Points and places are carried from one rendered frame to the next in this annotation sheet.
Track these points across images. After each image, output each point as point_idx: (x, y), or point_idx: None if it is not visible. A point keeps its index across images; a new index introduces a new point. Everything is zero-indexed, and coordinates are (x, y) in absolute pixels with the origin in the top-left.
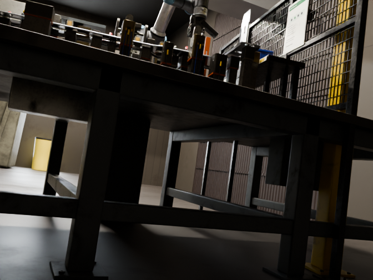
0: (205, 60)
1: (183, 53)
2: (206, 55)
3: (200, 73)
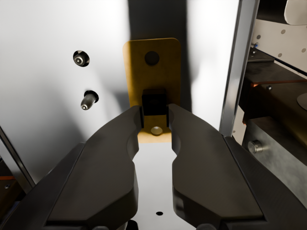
0: (84, 18)
1: (158, 168)
2: (247, 49)
3: (292, 65)
